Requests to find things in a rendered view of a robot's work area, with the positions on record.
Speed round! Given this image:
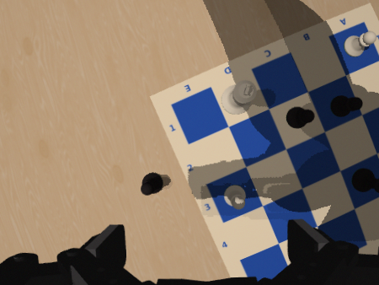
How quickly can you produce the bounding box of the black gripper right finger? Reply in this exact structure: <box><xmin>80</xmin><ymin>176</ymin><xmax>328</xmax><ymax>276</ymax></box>
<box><xmin>254</xmin><ymin>219</ymin><xmax>379</xmax><ymax>285</ymax></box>

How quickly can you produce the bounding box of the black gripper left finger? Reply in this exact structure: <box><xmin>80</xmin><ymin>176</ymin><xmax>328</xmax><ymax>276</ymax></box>
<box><xmin>0</xmin><ymin>224</ymin><xmax>157</xmax><ymax>285</ymax></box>

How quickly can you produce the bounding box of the blue and cream chessboard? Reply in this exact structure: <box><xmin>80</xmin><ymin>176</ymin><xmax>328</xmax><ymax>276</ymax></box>
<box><xmin>150</xmin><ymin>3</ymin><xmax>379</xmax><ymax>281</ymax></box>

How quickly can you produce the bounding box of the white pawn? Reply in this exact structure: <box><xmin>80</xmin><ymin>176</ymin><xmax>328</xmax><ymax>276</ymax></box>
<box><xmin>344</xmin><ymin>31</ymin><xmax>376</xmax><ymax>57</ymax></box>
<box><xmin>224</xmin><ymin>185</ymin><xmax>246</xmax><ymax>210</ymax></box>

